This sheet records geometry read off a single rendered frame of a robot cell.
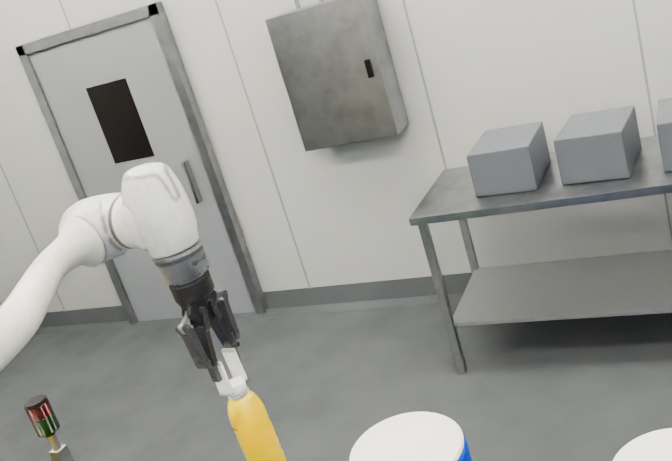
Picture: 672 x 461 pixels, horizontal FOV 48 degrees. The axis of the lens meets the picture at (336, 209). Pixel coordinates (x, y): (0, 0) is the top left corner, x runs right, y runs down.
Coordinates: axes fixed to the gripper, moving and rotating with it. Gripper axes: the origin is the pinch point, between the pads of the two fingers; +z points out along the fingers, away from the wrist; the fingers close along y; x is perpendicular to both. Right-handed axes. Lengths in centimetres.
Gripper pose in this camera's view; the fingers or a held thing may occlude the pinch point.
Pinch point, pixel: (228, 372)
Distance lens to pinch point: 144.8
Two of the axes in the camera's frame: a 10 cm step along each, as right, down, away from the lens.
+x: -8.4, 1.2, 5.3
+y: 4.4, -4.1, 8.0
